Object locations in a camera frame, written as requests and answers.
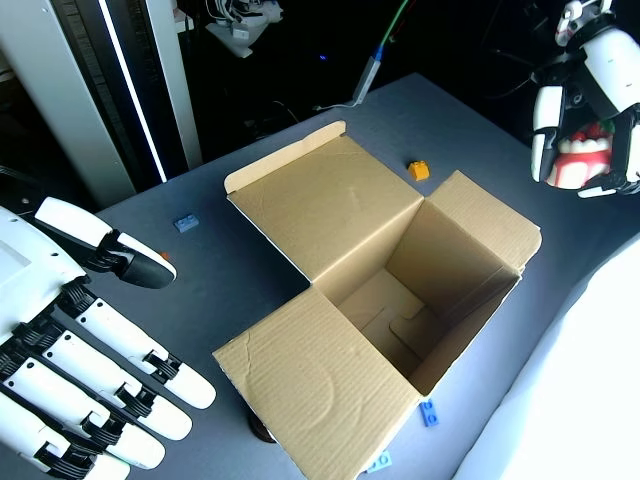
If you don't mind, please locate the grey table cloth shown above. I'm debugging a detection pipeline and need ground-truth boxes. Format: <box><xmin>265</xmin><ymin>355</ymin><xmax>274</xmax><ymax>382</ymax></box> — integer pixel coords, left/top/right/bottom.
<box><xmin>84</xmin><ymin>72</ymin><xmax>640</xmax><ymax>480</ymax></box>

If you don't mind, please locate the thin white cable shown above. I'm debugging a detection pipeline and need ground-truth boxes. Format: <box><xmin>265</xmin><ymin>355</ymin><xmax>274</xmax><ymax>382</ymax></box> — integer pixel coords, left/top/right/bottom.
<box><xmin>312</xmin><ymin>101</ymin><xmax>362</xmax><ymax>114</ymax></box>

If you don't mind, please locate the strawberry cream cake toy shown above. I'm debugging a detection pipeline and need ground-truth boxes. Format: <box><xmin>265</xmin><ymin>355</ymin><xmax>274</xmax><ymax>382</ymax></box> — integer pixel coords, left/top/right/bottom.
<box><xmin>544</xmin><ymin>122</ymin><xmax>616</xmax><ymax>190</ymax></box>

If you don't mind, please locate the white LED light strip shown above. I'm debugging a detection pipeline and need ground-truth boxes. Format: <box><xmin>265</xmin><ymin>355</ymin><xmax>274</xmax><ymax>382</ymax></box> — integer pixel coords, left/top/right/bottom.
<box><xmin>98</xmin><ymin>0</ymin><xmax>169</xmax><ymax>184</ymax></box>

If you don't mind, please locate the wide white frame column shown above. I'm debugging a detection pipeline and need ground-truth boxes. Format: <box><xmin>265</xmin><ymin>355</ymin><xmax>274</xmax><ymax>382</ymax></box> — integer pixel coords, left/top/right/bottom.
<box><xmin>0</xmin><ymin>0</ymin><xmax>137</xmax><ymax>211</ymax></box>

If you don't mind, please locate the grey adapter with blue plug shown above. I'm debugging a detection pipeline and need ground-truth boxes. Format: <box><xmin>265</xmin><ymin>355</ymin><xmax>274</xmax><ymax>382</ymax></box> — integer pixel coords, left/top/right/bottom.
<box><xmin>352</xmin><ymin>43</ymin><xmax>387</xmax><ymax>107</ymax></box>

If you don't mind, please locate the white backdrop sheet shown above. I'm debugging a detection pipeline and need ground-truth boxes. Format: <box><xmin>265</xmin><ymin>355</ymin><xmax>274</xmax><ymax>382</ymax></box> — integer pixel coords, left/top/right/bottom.
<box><xmin>452</xmin><ymin>239</ymin><xmax>640</xmax><ymax>480</ymax></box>

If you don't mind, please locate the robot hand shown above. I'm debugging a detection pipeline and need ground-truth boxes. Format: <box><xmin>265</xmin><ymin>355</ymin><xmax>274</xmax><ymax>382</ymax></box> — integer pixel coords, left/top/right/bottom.
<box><xmin>0</xmin><ymin>196</ymin><xmax>217</xmax><ymax>480</ymax></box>
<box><xmin>530</xmin><ymin>27</ymin><xmax>640</xmax><ymax>199</ymax></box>

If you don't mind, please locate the green cable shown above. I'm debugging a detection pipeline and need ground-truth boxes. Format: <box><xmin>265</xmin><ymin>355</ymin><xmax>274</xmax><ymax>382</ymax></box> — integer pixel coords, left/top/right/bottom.
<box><xmin>379</xmin><ymin>0</ymin><xmax>416</xmax><ymax>47</ymax></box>

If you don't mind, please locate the cardboard box with flaps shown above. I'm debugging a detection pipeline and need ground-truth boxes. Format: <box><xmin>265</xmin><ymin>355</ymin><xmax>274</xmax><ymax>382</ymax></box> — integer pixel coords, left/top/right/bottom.
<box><xmin>212</xmin><ymin>119</ymin><xmax>544</xmax><ymax>480</ymax></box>

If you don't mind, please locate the narrow white frame column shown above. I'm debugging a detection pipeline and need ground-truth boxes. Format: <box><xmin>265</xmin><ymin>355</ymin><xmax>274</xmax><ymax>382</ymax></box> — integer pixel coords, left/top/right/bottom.
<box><xmin>144</xmin><ymin>0</ymin><xmax>204</xmax><ymax>171</ymax></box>

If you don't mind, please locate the white plastic part with wires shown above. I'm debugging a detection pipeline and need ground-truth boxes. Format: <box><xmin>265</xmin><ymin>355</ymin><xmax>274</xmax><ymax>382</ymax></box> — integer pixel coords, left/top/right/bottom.
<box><xmin>204</xmin><ymin>0</ymin><xmax>286</xmax><ymax>59</ymax></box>

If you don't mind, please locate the chocolate cupcake toy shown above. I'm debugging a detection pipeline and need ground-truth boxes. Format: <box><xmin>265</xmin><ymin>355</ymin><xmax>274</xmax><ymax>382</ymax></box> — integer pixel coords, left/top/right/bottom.
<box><xmin>248</xmin><ymin>409</ymin><xmax>278</xmax><ymax>445</ymax></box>

